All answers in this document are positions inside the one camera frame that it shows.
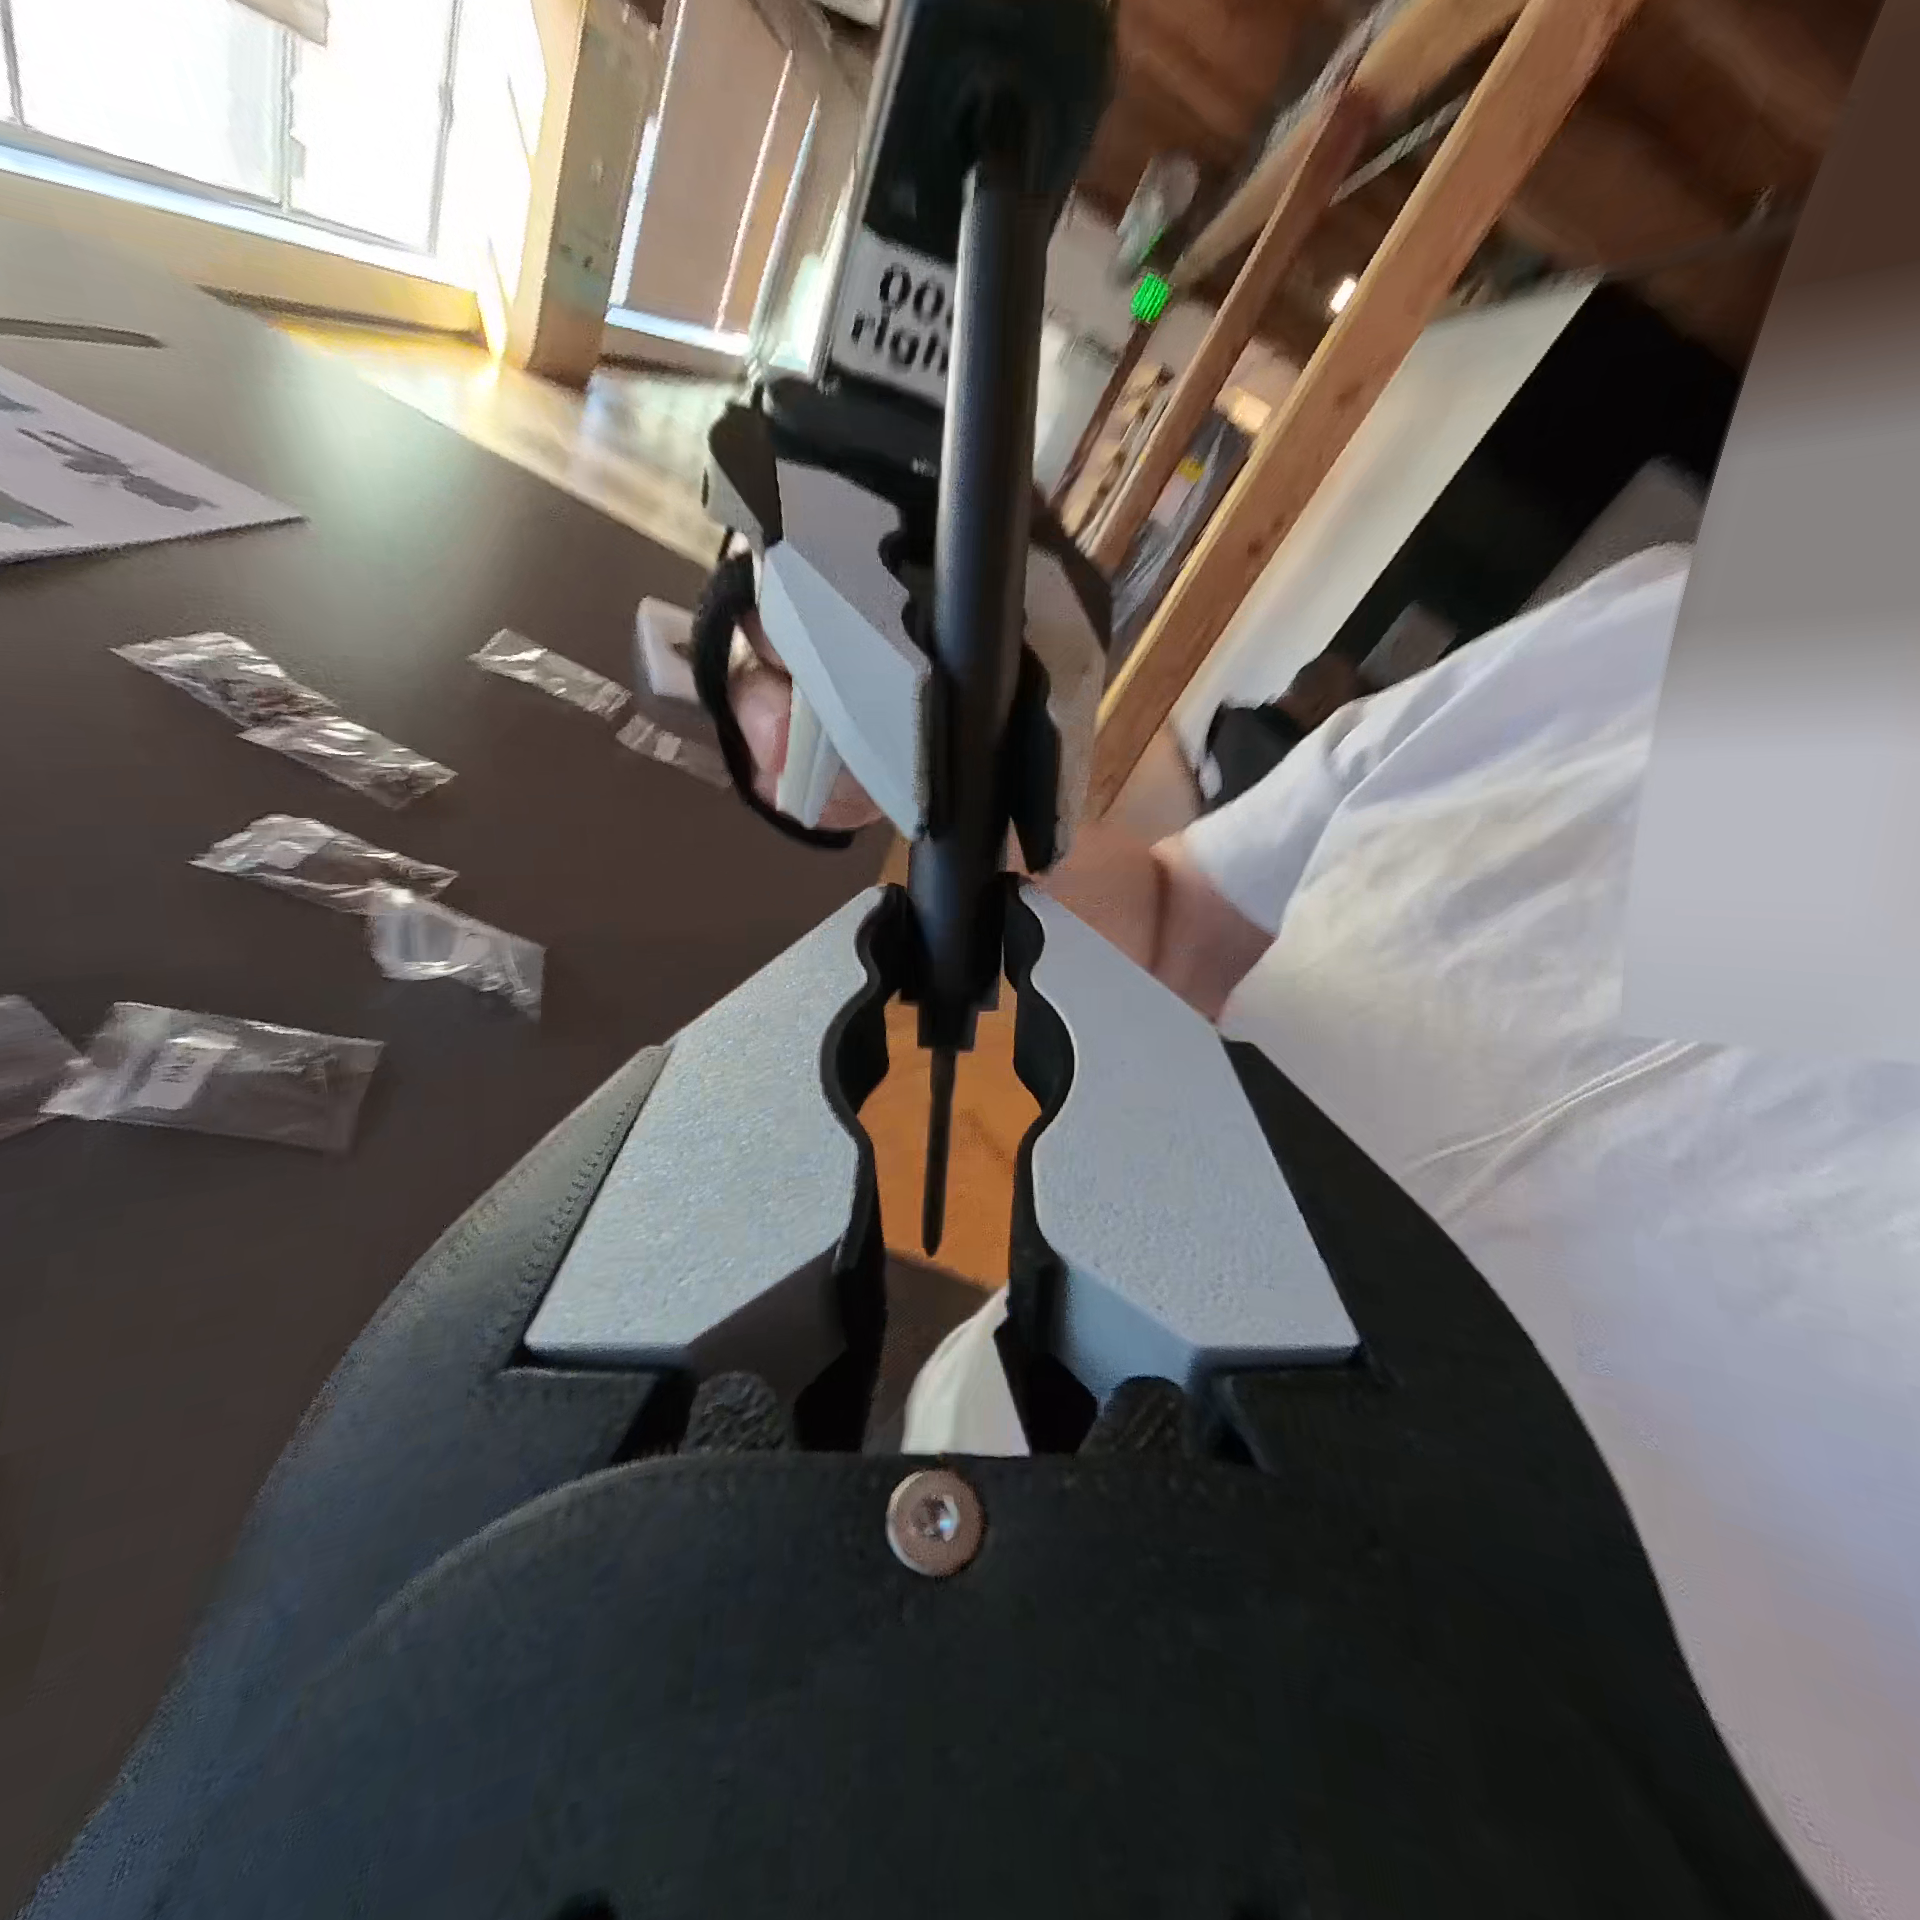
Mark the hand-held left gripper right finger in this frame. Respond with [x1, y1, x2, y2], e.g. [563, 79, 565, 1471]
[996, 881, 1368, 1394]

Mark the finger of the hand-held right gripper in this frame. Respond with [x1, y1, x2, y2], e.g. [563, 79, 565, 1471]
[747, 457, 945, 840]
[996, 656, 1073, 874]

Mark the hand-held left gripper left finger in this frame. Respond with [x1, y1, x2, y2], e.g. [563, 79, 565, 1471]
[521, 885, 912, 1377]

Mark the black screwdriver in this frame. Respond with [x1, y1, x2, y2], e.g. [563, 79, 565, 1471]
[897, 0, 1120, 1260]

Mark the person's right forearm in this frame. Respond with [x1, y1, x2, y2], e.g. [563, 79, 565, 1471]
[1042, 824, 1277, 1023]

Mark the black desk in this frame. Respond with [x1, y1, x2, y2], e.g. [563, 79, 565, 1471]
[0, 216, 904, 1920]

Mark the person's right hand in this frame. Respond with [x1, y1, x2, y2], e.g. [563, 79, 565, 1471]
[732, 621, 890, 836]

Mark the small white box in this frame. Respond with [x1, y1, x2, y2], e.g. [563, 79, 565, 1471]
[632, 594, 711, 710]

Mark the sunlit wooden column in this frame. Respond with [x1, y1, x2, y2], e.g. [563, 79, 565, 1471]
[509, 0, 681, 386]

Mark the person in white shirt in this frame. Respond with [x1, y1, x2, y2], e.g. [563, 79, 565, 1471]
[900, 543, 1920, 1920]

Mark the wooden beam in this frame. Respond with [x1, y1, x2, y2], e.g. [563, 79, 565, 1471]
[1049, 46, 1396, 557]
[1084, 0, 1653, 817]

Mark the printed paper sheet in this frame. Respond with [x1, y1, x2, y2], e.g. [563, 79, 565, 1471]
[0, 358, 306, 567]

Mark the bright window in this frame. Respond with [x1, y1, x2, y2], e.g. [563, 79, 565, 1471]
[0, 0, 467, 253]

